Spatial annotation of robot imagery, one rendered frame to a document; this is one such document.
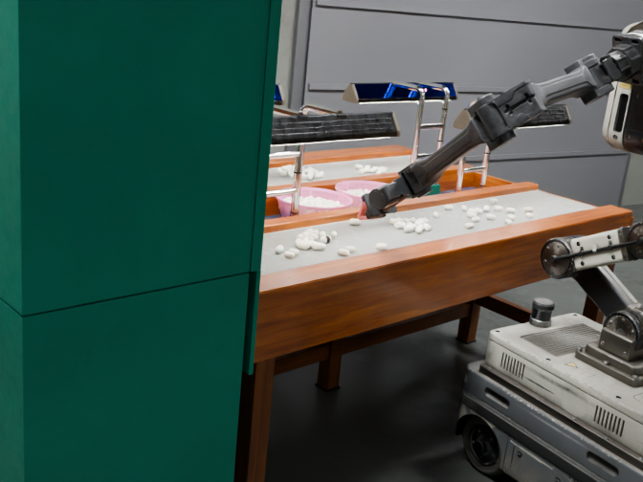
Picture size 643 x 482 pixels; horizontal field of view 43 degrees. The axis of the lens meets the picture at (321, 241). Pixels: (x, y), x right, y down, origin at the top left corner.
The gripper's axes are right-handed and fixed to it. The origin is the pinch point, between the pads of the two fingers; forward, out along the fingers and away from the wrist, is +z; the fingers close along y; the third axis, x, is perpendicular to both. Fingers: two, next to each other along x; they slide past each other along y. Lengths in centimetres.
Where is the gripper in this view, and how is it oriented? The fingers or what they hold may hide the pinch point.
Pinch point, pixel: (360, 216)
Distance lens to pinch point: 231.3
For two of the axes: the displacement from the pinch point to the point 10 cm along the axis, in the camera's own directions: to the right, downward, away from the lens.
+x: 3.5, 9.1, -2.2
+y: -7.4, 1.2, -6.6
